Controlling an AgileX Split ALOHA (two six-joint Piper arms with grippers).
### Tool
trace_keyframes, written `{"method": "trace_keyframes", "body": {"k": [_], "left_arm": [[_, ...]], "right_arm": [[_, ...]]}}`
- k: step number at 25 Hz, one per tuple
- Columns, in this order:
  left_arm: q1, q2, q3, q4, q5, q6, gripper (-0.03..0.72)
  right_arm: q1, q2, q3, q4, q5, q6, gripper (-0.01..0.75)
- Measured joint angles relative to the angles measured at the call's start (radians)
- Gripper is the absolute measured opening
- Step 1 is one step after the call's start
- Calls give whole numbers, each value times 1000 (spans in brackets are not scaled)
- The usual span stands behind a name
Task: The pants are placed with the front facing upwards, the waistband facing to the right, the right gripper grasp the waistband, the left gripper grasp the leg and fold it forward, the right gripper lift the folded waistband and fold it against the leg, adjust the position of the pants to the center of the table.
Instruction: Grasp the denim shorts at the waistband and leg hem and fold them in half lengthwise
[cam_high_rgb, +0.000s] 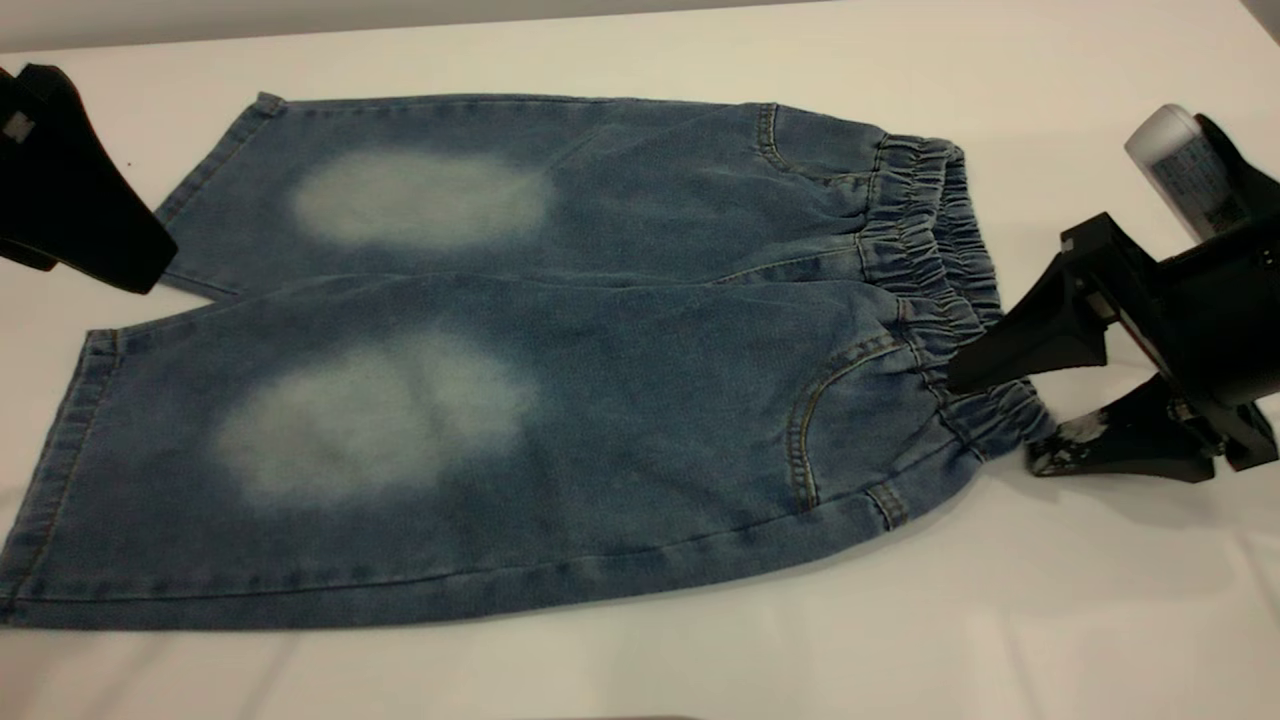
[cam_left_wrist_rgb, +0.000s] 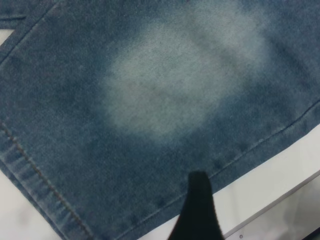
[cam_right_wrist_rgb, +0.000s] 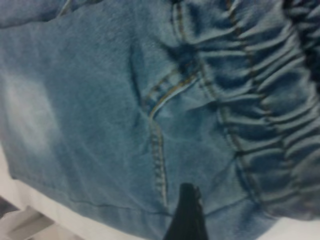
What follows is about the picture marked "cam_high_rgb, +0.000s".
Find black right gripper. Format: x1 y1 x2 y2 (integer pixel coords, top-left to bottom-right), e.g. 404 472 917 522
945 212 1280 484

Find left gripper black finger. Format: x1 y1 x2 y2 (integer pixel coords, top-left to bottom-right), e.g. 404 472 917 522
0 62 180 296
0 238 59 273

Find blue denim faded-knee pants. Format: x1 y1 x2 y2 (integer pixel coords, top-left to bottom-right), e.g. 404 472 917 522
0 92 1058 633

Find right robot arm white link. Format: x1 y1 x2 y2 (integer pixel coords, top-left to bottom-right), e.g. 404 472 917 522
1125 103 1280 242

